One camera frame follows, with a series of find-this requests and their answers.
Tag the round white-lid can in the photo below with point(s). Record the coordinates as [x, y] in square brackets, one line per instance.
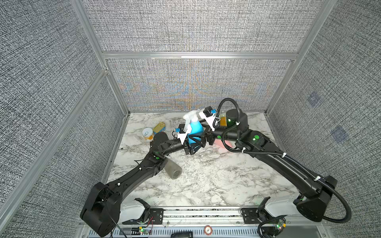
[148, 133]

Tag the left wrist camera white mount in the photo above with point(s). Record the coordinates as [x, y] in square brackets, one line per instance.
[182, 136]

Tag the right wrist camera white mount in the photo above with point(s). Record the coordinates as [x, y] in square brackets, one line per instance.
[211, 116]

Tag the blue plastic spray bottle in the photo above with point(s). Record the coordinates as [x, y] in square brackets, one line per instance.
[196, 127]

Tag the light green wavy plate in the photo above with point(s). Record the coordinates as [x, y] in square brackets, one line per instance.
[222, 122]

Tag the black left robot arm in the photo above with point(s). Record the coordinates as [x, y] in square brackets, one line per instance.
[102, 209]

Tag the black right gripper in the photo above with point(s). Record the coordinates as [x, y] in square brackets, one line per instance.
[212, 135]

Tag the white translucent spray nozzle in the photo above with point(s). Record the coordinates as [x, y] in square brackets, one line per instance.
[188, 117]

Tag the grey translucent bottle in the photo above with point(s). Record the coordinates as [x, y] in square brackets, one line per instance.
[172, 169]

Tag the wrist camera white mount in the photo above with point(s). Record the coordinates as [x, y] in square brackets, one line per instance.
[211, 116]
[182, 136]

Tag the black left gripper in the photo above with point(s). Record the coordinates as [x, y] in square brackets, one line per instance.
[190, 150]

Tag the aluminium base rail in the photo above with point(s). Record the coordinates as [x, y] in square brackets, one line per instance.
[211, 222]

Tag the gold rectangular tin can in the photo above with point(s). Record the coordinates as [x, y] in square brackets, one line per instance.
[160, 127]

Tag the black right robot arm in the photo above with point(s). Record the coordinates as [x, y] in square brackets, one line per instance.
[314, 191]

